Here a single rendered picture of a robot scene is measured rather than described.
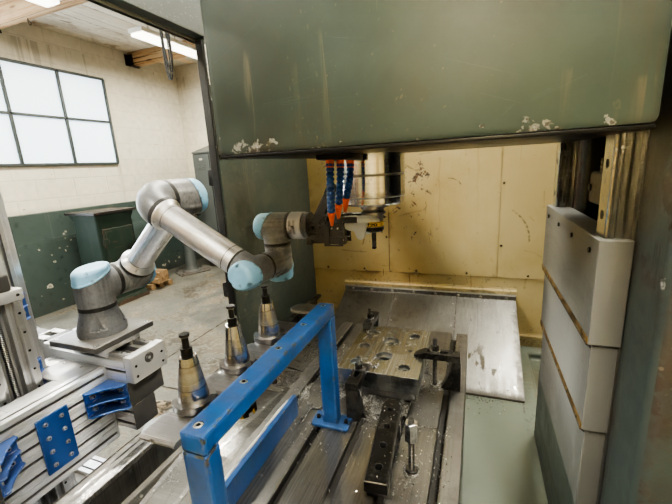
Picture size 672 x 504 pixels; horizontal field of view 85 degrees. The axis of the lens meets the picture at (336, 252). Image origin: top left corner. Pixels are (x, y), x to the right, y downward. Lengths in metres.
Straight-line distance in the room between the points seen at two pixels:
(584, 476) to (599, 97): 0.65
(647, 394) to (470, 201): 1.37
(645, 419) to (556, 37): 0.53
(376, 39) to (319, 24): 0.09
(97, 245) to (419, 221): 4.10
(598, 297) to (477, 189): 1.26
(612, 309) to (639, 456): 0.21
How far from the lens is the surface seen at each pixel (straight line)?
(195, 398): 0.61
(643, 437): 0.72
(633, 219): 0.72
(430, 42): 0.60
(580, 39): 0.60
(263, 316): 0.75
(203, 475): 0.59
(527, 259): 1.98
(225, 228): 1.46
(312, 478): 0.93
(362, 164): 0.86
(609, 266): 0.71
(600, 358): 0.78
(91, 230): 5.23
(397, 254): 2.01
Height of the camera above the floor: 1.55
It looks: 13 degrees down
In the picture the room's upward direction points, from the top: 3 degrees counter-clockwise
